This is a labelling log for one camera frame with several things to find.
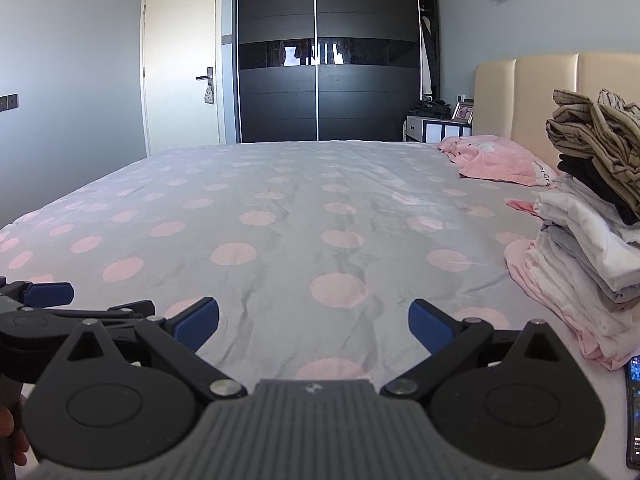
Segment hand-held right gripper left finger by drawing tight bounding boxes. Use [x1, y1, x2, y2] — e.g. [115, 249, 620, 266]
[65, 297, 248, 401]

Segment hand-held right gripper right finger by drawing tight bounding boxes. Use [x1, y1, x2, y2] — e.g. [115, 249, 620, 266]
[380, 299, 561, 401]

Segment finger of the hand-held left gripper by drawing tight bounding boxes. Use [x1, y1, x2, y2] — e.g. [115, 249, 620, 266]
[0, 280, 75, 308]
[97, 300, 157, 330]

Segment beige striped pants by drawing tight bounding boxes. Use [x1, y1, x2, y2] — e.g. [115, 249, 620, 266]
[545, 89, 640, 211]

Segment stack of folded clothes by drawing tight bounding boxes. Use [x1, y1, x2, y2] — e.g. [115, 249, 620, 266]
[504, 157, 640, 371]

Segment hanging dark clothes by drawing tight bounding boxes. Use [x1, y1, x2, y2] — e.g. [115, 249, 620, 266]
[419, 15, 441, 98]

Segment person's left hand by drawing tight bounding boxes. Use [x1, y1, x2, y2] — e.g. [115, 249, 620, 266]
[0, 406, 30, 467]

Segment polka dot bed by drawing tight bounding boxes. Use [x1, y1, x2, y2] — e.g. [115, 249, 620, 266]
[0, 139, 640, 480]

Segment pink printed garment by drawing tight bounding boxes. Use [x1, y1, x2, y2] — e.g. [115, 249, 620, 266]
[439, 135, 558, 189]

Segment white nightstand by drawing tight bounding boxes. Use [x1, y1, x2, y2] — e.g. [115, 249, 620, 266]
[402, 115, 473, 143]

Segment black bag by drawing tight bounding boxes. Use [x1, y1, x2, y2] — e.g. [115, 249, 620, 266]
[407, 100, 451, 120]

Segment black smartphone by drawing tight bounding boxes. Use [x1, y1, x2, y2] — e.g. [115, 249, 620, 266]
[625, 355, 640, 468]

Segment beige padded headboard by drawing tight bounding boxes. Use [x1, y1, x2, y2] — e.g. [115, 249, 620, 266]
[472, 51, 640, 153]

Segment white door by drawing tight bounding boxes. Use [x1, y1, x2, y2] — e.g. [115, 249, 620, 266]
[141, 0, 224, 156]

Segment black sliding wardrobe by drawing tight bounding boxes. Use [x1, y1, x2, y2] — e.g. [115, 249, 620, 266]
[232, 0, 441, 143]

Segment metal door handle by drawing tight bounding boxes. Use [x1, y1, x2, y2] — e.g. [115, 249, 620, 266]
[196, 66, 216, 104]

